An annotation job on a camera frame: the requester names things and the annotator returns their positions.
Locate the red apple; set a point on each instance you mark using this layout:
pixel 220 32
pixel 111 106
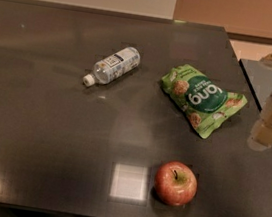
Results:
pixel 175 183

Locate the clear plastic water bottle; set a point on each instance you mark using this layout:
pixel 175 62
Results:
pixel 113 67

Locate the green snack bag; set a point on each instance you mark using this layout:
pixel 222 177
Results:
pixel 205 105

